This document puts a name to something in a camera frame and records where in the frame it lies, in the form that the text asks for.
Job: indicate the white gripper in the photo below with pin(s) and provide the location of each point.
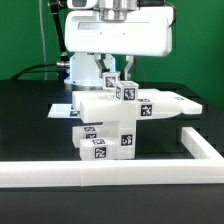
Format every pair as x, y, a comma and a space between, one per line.
145, 32

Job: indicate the small tagged cube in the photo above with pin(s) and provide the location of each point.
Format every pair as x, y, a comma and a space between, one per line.
126, 91
110, 79

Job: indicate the white chair back frame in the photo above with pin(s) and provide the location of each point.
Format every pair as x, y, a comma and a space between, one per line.
102, 106

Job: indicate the white chair seat part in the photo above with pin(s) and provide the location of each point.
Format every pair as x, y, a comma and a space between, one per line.
124, 132

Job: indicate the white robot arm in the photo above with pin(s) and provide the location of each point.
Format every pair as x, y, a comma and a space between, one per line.
83, 69

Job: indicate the white U-shaped fence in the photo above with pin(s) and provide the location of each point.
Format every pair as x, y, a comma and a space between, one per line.
206, 166

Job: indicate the white marker base plate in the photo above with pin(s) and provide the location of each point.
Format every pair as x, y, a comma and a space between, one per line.
63, 111

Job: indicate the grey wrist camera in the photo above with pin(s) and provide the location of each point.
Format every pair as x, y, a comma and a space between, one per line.
81, 4

